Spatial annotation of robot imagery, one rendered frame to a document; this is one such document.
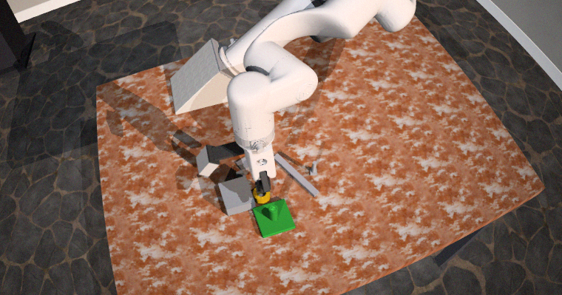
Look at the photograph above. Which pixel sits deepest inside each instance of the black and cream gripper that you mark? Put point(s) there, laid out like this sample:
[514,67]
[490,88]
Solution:
[263,163]

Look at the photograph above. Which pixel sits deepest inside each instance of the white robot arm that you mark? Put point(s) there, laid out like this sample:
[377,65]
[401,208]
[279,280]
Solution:
[268,78]

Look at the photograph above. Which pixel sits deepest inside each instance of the yellow round nut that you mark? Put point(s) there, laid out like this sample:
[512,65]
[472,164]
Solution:
[261,200]

